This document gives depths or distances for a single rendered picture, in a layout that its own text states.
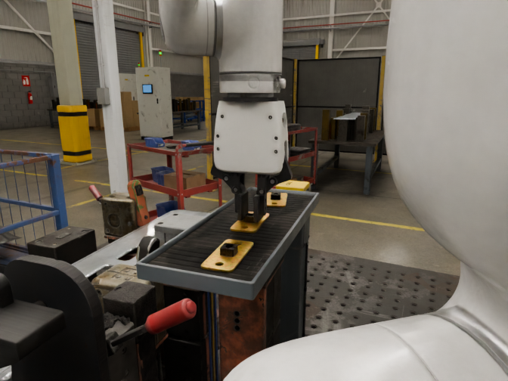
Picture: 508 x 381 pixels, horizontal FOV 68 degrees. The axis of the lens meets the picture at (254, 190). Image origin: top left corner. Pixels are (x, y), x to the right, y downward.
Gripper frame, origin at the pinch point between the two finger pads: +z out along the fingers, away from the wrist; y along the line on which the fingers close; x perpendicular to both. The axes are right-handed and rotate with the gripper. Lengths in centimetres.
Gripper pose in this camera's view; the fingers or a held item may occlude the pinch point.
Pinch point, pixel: (250, 205)
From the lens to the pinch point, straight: 55.5
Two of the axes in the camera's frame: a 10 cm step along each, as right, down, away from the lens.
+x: -2.8, 2.4, -9.3
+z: 0.0, 9.7, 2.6
